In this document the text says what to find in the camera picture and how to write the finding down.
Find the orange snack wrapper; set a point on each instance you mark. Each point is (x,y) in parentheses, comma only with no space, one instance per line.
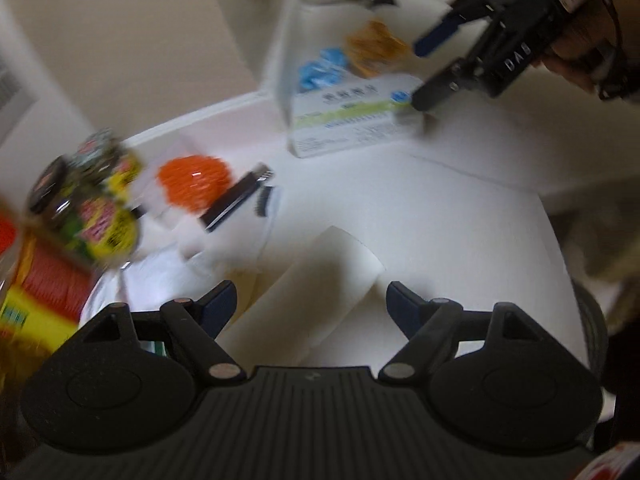
(375,47)

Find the white medicine box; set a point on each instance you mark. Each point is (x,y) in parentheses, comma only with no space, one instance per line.
(350,110)

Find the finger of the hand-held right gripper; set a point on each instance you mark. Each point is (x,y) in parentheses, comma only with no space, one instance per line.
(435,37)
(435,91)

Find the small glass sauce jar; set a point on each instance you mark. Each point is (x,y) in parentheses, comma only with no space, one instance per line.
(102,147)

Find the oil bottle red yellow label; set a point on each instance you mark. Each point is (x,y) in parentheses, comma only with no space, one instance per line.
(35,285)

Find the person's right hand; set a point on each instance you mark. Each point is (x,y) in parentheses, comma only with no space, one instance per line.
(585,40)

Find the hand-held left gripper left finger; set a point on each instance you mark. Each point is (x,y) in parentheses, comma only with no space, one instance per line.
(222,305)

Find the white paper cup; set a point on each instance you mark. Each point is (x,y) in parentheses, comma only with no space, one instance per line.
(310,290)

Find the orange mesh ball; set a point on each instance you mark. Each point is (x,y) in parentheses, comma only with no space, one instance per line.
(195,177)

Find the blue plastic wrapper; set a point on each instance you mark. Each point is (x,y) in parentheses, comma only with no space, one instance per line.
(322,72)

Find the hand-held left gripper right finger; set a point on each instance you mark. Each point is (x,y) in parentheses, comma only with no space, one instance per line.
(402,307)

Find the black rectangular object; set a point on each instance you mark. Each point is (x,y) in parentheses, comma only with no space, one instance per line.
(235,200)

